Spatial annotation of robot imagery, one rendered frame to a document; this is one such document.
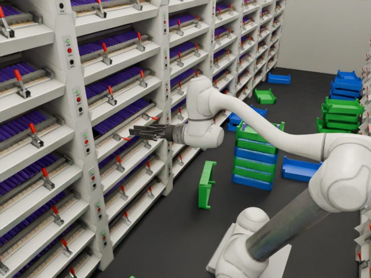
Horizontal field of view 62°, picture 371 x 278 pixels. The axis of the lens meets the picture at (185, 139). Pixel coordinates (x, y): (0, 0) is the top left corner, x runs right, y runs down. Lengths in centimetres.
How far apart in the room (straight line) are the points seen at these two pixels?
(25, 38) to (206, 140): 72
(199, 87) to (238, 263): 69
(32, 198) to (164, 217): 103
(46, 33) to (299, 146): 94
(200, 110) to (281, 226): 51
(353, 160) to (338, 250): 122
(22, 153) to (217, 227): 129
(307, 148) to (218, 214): 114
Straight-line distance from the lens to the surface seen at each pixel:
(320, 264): 202
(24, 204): 131
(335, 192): 93
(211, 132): 123
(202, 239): 199
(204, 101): 119
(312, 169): 274
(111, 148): 156
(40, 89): 122
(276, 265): 164
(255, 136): 218
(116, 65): 148
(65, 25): 125
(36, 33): 117
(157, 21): 177
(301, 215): 107
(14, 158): 122
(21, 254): 141
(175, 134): 130
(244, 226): 142
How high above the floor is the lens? 147
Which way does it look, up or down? 30 degrees down
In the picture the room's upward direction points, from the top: straight up
